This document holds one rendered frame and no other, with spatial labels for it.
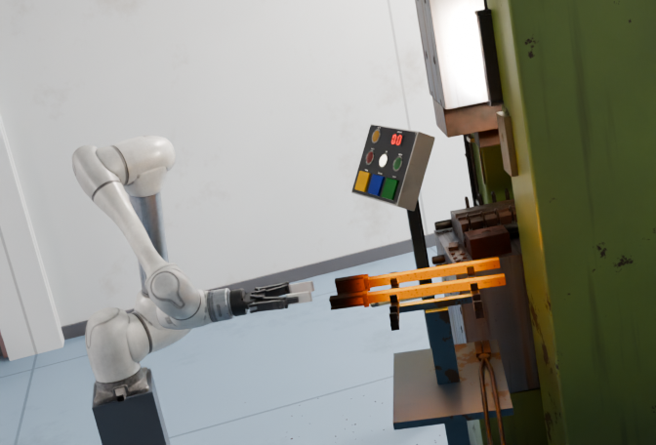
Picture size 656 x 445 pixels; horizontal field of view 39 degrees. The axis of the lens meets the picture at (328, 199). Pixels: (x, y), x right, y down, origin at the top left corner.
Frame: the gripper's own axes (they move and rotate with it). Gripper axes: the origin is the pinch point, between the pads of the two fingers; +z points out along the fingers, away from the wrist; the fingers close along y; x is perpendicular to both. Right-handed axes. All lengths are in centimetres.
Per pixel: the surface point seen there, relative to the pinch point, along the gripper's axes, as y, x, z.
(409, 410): 26.5, -26.1, 25.1
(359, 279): 0.6, 1.4, 16.5
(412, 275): 1.4, 0.5, 31.0
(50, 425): -136, -98, -151
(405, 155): -85, 14, 33
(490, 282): 14, 0, 51
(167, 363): -187, -98, -106
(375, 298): 12.8, 0.2, 20.7
